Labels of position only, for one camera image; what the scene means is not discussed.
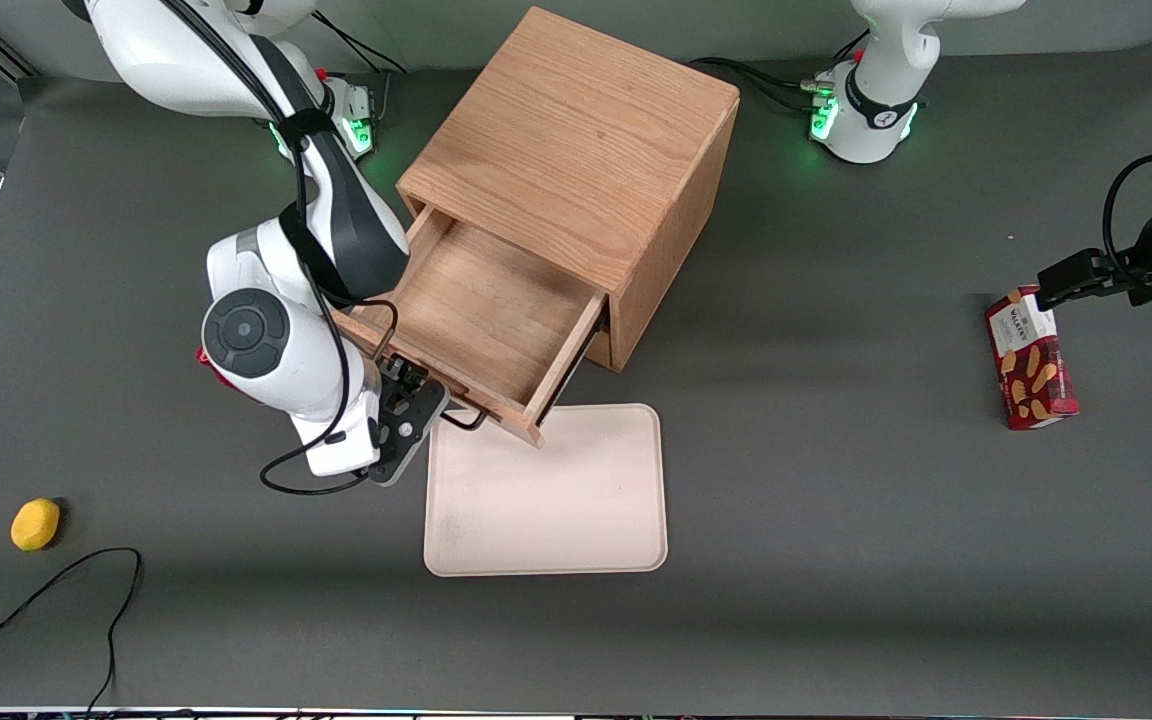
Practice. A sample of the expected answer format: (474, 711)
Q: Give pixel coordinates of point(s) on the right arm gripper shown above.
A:
(402, 376)

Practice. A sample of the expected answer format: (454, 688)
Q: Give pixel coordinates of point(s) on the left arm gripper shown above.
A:
(1133, 271)

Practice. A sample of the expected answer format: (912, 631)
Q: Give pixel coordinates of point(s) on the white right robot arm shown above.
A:
(266, 350)

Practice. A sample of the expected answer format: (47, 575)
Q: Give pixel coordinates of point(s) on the oak wooden drawer cabinet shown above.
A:
(586, 130)

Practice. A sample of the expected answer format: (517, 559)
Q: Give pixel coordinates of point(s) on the red shortbread cookie box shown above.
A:
(1034, 365)

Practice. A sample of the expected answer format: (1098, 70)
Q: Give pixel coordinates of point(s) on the red plastic bottle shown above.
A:
(202, 355)

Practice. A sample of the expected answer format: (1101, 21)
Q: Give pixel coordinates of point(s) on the cream rectangular plastic tray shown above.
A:
(556, 500)

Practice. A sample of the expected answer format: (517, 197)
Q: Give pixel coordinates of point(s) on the yellow lemon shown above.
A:
(35, 525)

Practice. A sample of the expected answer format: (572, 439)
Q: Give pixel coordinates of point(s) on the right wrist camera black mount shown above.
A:
(411, 425)

